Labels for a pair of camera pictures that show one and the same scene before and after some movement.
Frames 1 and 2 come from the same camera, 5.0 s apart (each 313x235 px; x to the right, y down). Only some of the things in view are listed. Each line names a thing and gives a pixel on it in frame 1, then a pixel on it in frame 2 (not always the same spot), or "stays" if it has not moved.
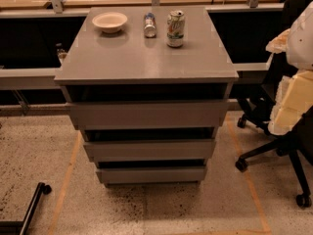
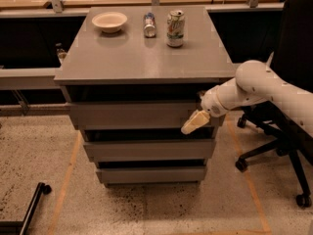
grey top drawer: x=150 y=115 stays
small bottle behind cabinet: x=62 y=53 stays
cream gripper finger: x=293 y=99 -> x=216 y=102
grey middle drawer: x=152 y=150 stays
